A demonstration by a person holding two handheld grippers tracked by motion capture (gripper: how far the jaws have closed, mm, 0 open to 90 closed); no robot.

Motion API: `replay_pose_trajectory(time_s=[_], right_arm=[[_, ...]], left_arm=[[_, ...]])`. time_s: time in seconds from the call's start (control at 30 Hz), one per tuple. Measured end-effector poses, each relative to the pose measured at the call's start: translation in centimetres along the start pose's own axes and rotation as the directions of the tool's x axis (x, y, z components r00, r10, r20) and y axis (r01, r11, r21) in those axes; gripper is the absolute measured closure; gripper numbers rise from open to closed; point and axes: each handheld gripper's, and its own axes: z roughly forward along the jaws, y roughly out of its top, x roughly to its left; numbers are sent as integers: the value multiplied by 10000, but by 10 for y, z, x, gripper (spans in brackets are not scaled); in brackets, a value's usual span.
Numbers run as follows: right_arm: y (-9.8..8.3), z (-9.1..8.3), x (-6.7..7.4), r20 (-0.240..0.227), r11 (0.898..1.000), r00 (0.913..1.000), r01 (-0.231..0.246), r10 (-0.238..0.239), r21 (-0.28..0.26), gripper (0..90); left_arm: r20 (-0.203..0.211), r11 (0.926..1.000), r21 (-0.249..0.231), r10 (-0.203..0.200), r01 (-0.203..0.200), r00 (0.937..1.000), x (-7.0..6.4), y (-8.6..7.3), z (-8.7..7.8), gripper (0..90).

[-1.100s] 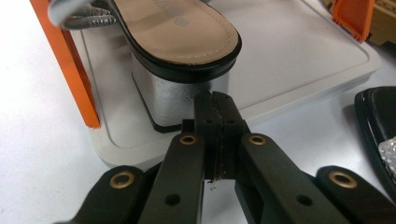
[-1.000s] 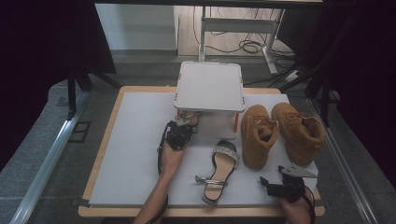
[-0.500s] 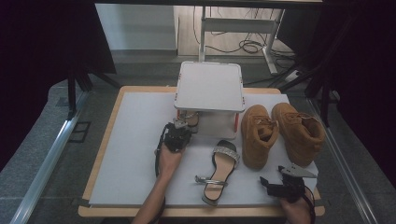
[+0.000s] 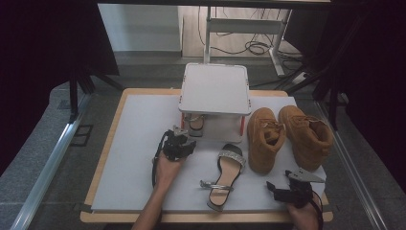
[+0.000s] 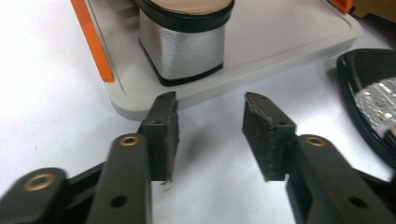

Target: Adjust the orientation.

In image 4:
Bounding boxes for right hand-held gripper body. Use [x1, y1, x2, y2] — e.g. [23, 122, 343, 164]
[281, 168, 327, 208]

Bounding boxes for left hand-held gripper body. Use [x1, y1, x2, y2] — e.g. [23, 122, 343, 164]
[160, 125, 192, 162]

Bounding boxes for black silver strap sandal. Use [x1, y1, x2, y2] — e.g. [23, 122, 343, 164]
[199, 143, 247, 213]
[186, 113, 206, 138]

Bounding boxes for tan suede boot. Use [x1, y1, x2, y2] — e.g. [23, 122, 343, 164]
[278, 104, 335, 173]
[246, 106, 287, 175]

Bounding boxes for white two-tier shoe rack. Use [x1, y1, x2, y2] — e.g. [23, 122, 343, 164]
[177, 62, 253, 144]

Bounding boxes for person's right hand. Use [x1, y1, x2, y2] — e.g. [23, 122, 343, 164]
[285, 196, 322, 230]

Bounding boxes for person's left hand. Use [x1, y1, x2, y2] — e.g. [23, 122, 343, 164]
[153, 151, 187, 193]

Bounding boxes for white table mat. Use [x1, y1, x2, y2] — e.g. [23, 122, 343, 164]
[90, 94, 327, 215]

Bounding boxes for black metal stand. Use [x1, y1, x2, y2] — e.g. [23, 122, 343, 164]
[67, 63, 124, 124]
[275, 12, 368, 132]

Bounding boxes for white power strip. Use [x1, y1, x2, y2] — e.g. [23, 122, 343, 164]
[291, 71, 311, 86]

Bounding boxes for black curtain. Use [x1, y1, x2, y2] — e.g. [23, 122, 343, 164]
[0, 0, 121, 176]
[283, 0, 406, 193]

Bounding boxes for black coiled floor cables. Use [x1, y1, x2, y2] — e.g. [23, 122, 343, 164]
[197, 6, 305, 63]

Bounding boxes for white metal desk frame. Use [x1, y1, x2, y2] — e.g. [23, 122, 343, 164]
[203, 6, 293, 78]

